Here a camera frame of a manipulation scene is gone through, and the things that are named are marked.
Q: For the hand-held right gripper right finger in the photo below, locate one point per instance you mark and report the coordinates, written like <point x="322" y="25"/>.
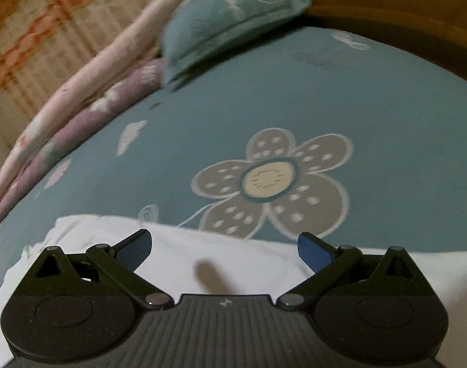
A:
<point x="314" y="251"/>

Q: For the purple floral quilt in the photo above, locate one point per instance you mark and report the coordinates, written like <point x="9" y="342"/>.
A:
<point x="84" y="122"/>

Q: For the teal floral pillow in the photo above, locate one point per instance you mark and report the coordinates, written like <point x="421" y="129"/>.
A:
<point x="226" y="23"/>

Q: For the pink floral quilt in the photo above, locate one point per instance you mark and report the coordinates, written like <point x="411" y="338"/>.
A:
<point x="103" y="69"/>

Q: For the teal floral bed sheet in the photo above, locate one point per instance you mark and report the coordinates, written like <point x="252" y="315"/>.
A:
<point x="218" y="103"/>

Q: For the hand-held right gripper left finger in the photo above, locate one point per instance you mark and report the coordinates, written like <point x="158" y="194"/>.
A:
<point x="135" y="249"/>

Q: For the white printed shirt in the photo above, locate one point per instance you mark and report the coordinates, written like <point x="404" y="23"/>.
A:
<point x="226" y="245"/>

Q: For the beige orange patterned curtain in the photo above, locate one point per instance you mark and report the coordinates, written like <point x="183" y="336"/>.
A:
<point x="45" y="46"/>

